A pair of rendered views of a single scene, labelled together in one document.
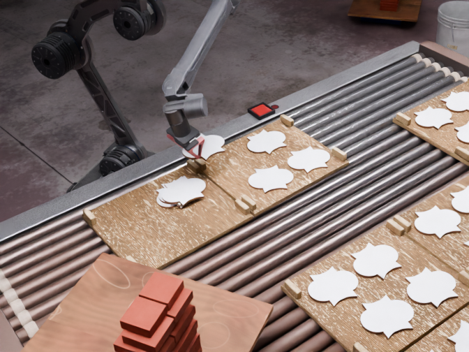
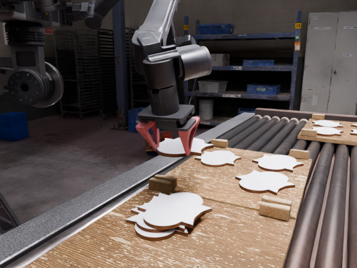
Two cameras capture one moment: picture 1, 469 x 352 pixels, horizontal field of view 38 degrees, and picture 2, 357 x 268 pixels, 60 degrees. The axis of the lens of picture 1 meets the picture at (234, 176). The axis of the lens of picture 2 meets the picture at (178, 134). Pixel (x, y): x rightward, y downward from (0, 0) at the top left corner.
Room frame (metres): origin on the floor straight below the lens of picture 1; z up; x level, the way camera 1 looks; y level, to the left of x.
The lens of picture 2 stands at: (1.19, 0.41, 1.25)
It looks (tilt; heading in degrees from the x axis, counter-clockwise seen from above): 14 degrees down; 333
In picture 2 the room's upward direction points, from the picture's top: straight up
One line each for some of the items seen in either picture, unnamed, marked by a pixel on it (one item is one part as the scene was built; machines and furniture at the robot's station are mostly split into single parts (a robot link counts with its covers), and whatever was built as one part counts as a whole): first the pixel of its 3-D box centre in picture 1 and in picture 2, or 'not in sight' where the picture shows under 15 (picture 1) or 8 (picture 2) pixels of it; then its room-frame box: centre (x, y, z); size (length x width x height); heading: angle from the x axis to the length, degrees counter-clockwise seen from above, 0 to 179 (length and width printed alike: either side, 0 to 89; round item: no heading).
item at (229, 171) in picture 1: (269, 163); (239, 173); (1.84, -0.12, 0.93); 0.41 x 0.35 x 0.02; 126
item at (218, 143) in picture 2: (287, 120); (219, 143); (2.07, -0.20, 0.95); 0.06 x 0.02 x 0.03; 36
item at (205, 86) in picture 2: not in sight; (212, 86); (5.83, -2.65, 0.74); 0.44 x 0.36 x 0.20; 27
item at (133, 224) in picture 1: (166, 216); (168, 254); (1.60, 0.22, 0.93); 0.41 x 0.35 x 0.02; 125
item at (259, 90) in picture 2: not in sight; (263, 89); (5.19, -3.26, 0.72); 0.50 x 0.38 x 0.16; 34
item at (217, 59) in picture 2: not in sight; (217, 59); (5.81, -2.72, 1.20); 0.36 x 0.28 x 0.22; 29
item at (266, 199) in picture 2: (248, 202); (276, 204); (1.62, -0.04, 0.95); 0.06 x 0.02 x 0.03; 36
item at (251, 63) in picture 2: not in sight; (257, 63); (5.24, -3.15, 1.14); 0.50 x 0.38 x 0.11; 50
